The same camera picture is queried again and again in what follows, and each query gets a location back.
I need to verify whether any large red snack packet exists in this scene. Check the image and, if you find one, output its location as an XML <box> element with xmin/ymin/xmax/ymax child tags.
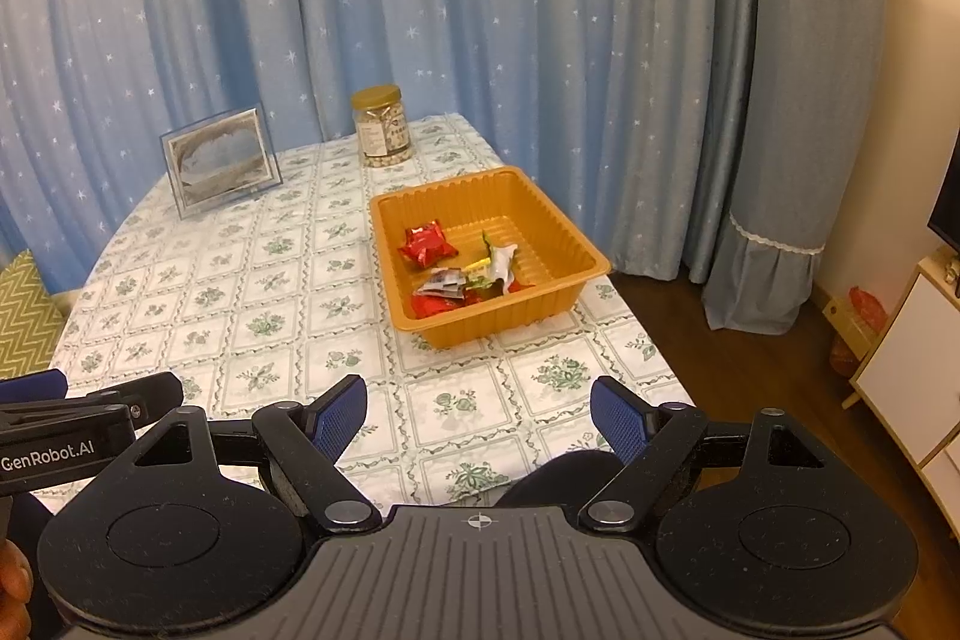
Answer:
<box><xmin>397</xmin><ymin>223</ymin><xmax>459</xmax><ymax>269</ymax></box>
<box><xmin>410</xmin><ymin>290</ymin><xmax>467</xmax><ymax>321</ymax></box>

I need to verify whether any black television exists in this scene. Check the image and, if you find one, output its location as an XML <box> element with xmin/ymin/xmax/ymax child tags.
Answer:
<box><xmin>927</xmin><ymin>141</ymin><xmax>960</xmax><ymax>256</ymax></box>

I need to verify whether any green white snack packet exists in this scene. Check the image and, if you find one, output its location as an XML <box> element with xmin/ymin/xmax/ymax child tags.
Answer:
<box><xmin>479</xmin><ymin>229</ymin><xmax>521</xmax><ymax>297</ymax></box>

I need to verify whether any green zigzag cushion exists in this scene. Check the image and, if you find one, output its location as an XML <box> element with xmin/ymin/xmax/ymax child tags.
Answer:
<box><xmin>0</xmin><ymin>249</ymin><xmax>69</xmax><ymax>384</ymax></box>

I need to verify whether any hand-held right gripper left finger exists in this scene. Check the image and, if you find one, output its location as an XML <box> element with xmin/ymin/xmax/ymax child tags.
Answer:
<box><xmin>133</xmin><ymin>374</ymin><xmax>382</xmax><ymax>534</ymax></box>

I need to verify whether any grey curtain with lace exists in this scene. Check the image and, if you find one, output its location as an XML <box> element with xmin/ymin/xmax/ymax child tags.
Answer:
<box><xmin>703</xmin><ymin>0</ymin><xmax>906</xmax><ymax>336</ymax></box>

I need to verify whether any clear jar of nuts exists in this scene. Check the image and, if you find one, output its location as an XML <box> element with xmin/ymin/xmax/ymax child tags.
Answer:
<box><xmin>350</xmin><ymin>84</ymin><xmax>413</xmax><ymax>168</ymax></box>

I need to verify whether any black silver snack packet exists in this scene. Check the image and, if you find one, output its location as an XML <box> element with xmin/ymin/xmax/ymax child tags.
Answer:
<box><xmin>415</xmin><ymin>266</ymin><xmax>465</xmax><ymax>301</ymax></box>

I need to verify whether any person's left hand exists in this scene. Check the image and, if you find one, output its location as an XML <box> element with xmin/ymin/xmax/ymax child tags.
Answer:
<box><xmin>0</xmin><ymin>537</ymin><xmax>35</xmax><ymax>640</ymax></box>

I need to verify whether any orange plastic basket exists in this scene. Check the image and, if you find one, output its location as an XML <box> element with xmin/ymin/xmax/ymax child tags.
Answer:
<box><xmin>369</xmin><ymin>165</ymin><xmax>613</xmax><ymax>349</ymax></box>

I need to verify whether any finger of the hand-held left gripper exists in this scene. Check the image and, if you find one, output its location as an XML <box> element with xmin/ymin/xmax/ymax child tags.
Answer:
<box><xmin>0</xmin><ymin>368</ymin><xmax>69</xmax><ymax>405</ymax></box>
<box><xmin>70</xmin><ymin>371</ymin><xmax>185</xmax><ymax>424</ymax></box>

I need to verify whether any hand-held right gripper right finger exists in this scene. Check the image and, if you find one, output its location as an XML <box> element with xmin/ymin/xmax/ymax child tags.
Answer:
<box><xmin>580</xmin><ymin>375</ymin><xmax>827</xmax><ymax>534</ymax></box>

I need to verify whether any white wooden cabinet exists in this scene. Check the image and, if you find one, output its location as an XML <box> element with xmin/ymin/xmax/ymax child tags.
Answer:
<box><xmin>850</xmin><ymin>250</ymin><xmax>960</xmax><ymax>515</ymax></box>

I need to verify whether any red plastic bag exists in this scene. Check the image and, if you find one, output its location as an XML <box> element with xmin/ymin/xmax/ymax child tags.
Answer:
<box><xmin>828</xmin><ymin>287</ymin><xmax>887</xmax><ymax>378</ymax></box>

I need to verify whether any clear acrylic picture frame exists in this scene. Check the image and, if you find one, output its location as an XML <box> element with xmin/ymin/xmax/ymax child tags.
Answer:
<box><xmin>159</xmin><ymin>103</ymin><xmax>284</xmax><ymax>222</ymax></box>

